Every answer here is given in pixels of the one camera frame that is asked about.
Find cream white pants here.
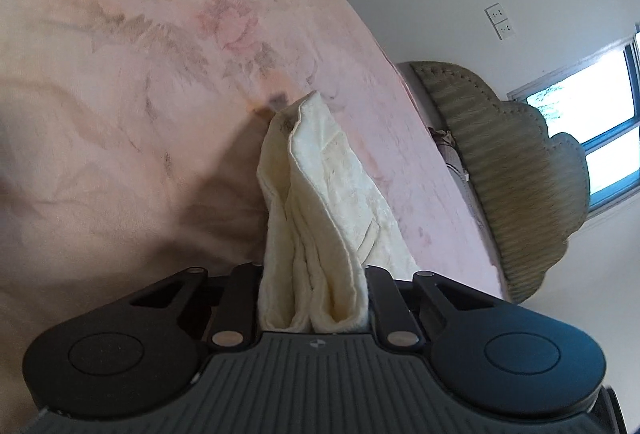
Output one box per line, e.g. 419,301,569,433
257,92,419,334

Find olive green padded headboard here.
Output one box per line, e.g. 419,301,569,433
411,61,590,303

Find dark striped bolster pillow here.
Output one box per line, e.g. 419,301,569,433
428,127,475,197

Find pink floral bed sheet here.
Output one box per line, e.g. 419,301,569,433
1,0,502,433

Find window with white frame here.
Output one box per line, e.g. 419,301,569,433
509,34,639,213

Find white wall socket plate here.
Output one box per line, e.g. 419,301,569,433
495,19,515,40

